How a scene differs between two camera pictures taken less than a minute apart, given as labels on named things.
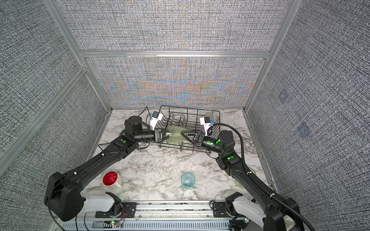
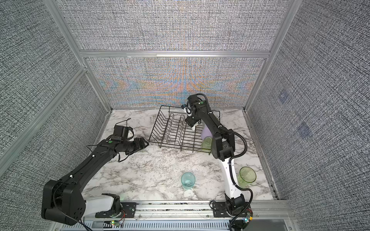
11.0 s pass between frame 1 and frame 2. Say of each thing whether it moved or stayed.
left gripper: moved
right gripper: moved
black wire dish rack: stayed
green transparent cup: moved
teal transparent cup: stayed
